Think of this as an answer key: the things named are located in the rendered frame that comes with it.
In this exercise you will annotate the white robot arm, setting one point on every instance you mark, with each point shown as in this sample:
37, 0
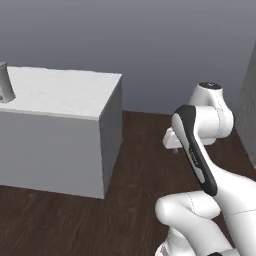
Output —
233, 200

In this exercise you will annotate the grey stand mixer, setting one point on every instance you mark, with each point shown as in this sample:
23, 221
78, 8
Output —
5, 85

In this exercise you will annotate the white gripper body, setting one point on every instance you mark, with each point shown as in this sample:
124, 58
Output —
170, 139

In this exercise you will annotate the grey kitchen island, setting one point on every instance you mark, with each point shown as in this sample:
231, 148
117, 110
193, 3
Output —
50, 140

